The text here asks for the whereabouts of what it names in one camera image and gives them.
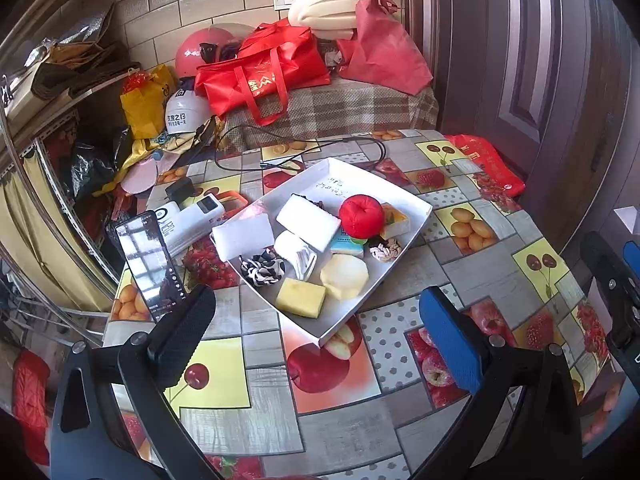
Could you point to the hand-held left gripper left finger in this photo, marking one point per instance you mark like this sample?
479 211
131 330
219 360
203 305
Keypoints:
185 330

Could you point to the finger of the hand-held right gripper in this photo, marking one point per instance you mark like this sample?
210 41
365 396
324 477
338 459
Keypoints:
634 257
607 280

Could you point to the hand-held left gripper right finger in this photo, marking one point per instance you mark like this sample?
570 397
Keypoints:
450 340

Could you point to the red plush apple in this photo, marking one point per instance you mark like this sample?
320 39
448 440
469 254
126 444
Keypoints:
360 215

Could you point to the white foam block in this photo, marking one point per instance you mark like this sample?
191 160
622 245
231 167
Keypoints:
305 220

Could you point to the white cardboard box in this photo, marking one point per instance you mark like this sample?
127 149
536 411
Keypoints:
360 180

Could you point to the black smartphone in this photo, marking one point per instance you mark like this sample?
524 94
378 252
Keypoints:
150 265

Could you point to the cow print scrunchie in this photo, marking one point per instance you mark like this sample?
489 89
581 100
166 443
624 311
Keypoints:
262 270

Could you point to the white power bank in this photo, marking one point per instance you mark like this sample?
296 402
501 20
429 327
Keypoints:
195 215

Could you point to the yellow sponge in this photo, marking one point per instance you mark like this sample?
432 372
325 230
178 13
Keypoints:
300 297

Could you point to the pale round sponge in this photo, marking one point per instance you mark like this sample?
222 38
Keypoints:
344 275

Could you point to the black charger adapter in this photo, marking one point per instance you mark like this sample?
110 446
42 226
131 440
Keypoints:
180 190

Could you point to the teal small box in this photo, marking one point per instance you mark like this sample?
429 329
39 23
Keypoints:
345 246

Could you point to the yellow curtain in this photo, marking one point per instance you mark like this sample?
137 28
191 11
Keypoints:
60 240

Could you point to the fruit print tablecloth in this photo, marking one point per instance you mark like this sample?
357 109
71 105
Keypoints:
320 425

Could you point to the pink round disc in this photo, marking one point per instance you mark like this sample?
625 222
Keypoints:
141 178

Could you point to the red flat packet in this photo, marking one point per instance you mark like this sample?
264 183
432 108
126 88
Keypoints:
490 165

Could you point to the red quilted cloth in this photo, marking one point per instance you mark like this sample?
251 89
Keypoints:
30 400

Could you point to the black plastic bag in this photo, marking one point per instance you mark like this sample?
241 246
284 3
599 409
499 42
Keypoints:
92 165

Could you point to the white helmet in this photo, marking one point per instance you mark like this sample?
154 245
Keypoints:
185 110

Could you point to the yellow plastic bag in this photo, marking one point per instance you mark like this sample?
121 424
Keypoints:
145 105

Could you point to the brown wooden door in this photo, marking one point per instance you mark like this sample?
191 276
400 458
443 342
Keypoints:
500 35

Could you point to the metal shelf rack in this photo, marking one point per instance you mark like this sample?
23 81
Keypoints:
45 110

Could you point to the red tote bag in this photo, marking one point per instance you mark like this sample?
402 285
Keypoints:
265 75

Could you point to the pink helmet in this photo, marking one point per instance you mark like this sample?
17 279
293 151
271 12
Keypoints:
200 50

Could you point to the brown folded bags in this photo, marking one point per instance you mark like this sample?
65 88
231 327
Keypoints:
75 70

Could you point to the red paper bag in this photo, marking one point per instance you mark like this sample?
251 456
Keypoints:
385 50

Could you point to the cream foam roll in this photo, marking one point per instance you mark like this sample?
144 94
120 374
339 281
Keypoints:
320 5

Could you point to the white wall switch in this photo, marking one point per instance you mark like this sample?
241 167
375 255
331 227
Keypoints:
283 0

